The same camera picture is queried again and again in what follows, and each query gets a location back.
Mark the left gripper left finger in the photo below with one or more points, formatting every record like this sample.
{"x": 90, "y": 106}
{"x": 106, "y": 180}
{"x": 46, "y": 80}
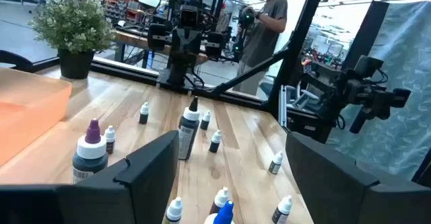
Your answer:
{"x": 148, "y": 183}

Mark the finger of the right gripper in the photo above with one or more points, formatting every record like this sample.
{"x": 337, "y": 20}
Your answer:
{"x": 215, "y": 50}
{"x": 157, "y": 30}

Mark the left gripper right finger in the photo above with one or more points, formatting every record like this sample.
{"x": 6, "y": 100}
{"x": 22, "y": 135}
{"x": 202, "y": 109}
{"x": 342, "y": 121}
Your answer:
{"x": 336, "y": 190}

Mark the small dark dropper bottle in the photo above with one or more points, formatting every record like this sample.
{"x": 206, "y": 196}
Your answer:
{"x": 175, "y": 210}
{"x": 215, "y": 140}
{"x": 276, "y": 161}
{"x": 283, "y": 208}
{"x": 144, "y": 111}
{"x": 109, "y": 135}
{"x": 205, "y": 119}

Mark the small orange-red dropper bottle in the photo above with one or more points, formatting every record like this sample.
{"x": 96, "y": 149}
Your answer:
{"x": 220, "y": 198}

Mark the large purple food colouring bottle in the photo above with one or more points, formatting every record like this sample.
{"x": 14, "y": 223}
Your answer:
{"x": 91, "y": 146}

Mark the large blue food colouring bottle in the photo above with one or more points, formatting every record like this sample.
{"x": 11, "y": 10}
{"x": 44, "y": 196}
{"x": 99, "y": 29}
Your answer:
{"x": 224, "y": 215}

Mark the wooden workbench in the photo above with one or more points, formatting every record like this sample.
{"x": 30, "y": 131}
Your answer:
{"x": 134, "y": 40}

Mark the black handheld device green light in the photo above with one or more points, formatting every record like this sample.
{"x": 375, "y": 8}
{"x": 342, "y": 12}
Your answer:
{"x": 245, "y": 22}

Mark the shelf with red bins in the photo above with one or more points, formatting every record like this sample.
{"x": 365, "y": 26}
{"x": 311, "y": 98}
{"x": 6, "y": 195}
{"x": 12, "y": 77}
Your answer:
{"x": 116, "y": 2}

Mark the person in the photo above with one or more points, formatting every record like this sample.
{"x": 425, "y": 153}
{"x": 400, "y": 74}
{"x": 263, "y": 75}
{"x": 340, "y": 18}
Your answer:
{"x": 266, "y": 32}

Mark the bushy green plant black pot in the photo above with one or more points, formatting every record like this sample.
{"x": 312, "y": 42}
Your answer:
{"x": 75, "y": 64}

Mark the orange translucent plastic bin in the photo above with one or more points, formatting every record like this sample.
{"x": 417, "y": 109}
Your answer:
{"x": 30, "y": 116}

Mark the black curved bar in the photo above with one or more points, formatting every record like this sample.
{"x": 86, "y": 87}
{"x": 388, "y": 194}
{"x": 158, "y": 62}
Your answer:
{"x": 15, "y": 59}

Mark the black upright panel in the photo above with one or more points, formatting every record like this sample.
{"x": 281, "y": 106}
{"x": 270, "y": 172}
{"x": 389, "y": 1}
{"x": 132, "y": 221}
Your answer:
{"x": 367, "y": 32}

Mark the teal leaf-pattern curtain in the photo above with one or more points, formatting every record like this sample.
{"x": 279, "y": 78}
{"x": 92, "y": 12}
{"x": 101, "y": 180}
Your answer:
{"x": 404, "y": 49}

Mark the black right wrist camera housing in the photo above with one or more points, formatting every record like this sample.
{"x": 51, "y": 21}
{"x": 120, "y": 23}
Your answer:
{"x": 188, "y": 17}

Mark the silver aluminium bracket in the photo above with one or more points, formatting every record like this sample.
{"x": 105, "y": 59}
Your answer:
{"x": 282, "y": 106}

